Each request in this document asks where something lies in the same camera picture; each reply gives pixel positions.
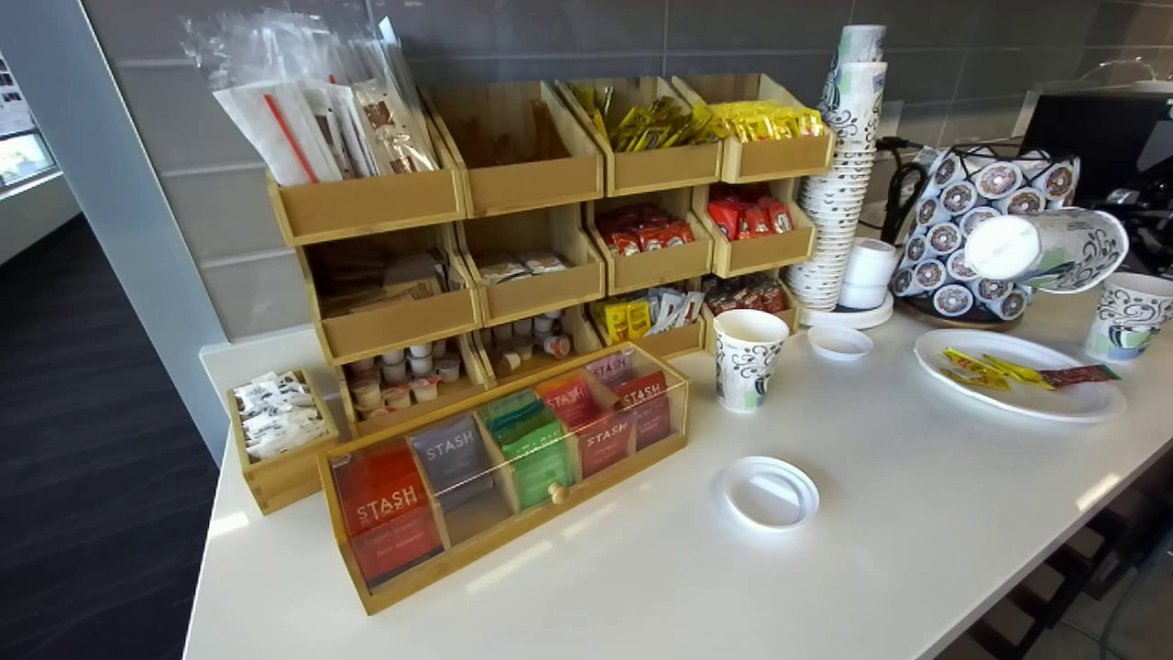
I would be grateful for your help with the white plastic cup lid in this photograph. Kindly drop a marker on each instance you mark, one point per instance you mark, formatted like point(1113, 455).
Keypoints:
point(771, 493)

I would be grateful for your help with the yellow sachet red logo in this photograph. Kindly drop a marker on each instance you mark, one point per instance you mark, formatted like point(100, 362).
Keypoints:
point(1019, 378)
point(974, 363)

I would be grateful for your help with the green Stash tea packets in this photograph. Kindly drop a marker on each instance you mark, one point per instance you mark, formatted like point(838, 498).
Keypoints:
point(533, 453)

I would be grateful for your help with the bright yellow sachet pile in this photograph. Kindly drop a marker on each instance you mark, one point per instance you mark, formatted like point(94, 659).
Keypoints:
point(765, 120)

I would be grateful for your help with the red Stash tea packets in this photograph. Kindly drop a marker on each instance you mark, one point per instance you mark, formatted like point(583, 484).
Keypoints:
point(388, 516)
point(593, 426)

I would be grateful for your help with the red sachet pile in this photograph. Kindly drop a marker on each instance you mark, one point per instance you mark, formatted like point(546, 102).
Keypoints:
point(642, 229)
point(746, 215)

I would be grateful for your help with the maroon tea packets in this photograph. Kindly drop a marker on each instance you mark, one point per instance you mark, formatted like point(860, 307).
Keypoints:
point(642, 399)

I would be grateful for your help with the bright window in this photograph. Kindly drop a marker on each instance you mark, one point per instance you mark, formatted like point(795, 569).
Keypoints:
point(22, 159)

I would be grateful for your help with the yellow tea packet pile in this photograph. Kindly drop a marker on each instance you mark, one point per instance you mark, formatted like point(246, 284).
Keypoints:
point(634, 316)

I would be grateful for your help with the white lid stack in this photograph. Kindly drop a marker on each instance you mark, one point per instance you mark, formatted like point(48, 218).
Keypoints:
point(871, 277)

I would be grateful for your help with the white oval plate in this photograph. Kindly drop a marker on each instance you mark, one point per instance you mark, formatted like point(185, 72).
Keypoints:
point(1013, 405)

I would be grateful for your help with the white creamer packet pile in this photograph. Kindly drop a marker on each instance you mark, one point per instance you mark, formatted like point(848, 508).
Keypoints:
point(281, 417)

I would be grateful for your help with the clear bag wooden stirrers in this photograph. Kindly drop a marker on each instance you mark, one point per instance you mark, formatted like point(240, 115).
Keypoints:
point(388, 124)

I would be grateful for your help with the yellow green sachet pile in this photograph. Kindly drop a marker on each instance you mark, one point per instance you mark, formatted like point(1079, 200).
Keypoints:
point(642, 124)

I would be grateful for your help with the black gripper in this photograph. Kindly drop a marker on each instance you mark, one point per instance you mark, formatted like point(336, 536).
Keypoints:
point(1150, 233)

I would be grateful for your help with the grey Stash tea packets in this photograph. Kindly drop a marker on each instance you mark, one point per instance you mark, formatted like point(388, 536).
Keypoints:
point(455, 470)

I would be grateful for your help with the brown packet pile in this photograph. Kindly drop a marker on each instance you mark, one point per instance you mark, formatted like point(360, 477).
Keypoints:
point(405, 284)

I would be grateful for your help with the dark red sachet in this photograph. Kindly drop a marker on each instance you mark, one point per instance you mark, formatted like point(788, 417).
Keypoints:
point(1083, 377)

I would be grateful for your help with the clear bag white straws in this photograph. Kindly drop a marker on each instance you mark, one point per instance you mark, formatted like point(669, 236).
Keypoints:
point(276, 129)

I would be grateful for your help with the tall paper cup stack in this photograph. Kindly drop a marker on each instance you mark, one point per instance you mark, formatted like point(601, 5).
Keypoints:
point(846, 186)
point(862, 42)

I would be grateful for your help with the bamboo storage bin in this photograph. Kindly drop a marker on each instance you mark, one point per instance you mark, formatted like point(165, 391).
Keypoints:
point(537, 186)
point(405, 417)
point(390, 332)
point(664, 171)
point(765, 252)
point(544, 295)
point(795, 313)
point(781, 159)
point(484, 351)
point(368, 207)
point(680, 338)
point(663, 266)

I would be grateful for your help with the small creamer cup group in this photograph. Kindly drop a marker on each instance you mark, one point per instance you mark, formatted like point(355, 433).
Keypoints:
point(533, 343)
point(407, 368)

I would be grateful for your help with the swirl print paper cup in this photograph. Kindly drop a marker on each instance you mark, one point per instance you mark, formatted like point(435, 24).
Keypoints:
point(749, 368)
point(1003, 252)
point(1131, 324)

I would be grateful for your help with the black coffee machine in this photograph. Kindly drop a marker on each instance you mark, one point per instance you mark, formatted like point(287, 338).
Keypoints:
point(1074, 134)

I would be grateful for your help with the small open bamboo box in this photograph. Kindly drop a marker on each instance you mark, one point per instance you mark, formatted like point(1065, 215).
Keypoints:
point(281, 481)

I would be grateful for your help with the dark red packet pile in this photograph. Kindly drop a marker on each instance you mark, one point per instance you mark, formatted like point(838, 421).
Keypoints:
point(754, 295)

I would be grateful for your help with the bamboo tea box clear lid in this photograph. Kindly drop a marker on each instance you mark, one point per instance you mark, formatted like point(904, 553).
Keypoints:
point(488, 536)

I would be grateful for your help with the small white lid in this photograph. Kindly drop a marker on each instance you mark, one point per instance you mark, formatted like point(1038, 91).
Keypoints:
point(840, 343)

